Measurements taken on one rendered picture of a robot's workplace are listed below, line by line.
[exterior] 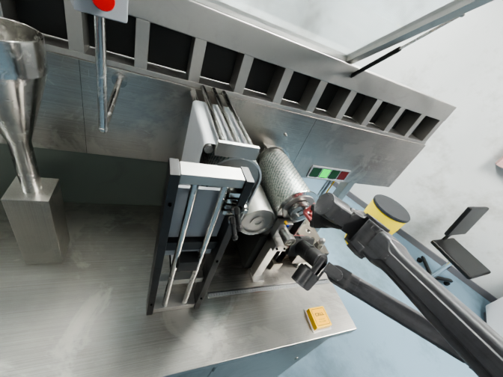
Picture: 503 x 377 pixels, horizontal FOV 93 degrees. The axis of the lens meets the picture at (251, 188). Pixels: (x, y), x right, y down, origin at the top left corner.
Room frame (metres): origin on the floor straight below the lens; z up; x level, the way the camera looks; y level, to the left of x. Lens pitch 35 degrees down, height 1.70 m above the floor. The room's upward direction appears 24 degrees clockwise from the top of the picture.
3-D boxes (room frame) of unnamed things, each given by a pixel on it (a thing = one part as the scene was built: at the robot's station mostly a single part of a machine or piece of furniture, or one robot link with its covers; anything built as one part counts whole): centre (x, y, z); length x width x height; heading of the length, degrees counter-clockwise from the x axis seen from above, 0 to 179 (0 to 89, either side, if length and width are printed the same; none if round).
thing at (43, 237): (0.36, 0.51, 1.18); 0.14 x 0.14 x 0.57
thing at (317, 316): (0.53, -0.42, 0.91); 0.07 x 0.07 x 0.02; 31
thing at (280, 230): (0.59, -0.16, 1.05); 0.06 x 0.05 x 0.31; 31
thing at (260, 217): (0.69, 0.00, 1.17); 0.26 x 0.12 x 0.12; 31
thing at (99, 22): (0.39, 0.33, 1.51); 0.02 x 0.02 x 0.20
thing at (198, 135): (0.61, 0.20, 1.17); 0.34 x 0.05 x 0.54; 31
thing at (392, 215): (2.23, -1.40, 0.31); 0.39 x 0.39 x 0.62
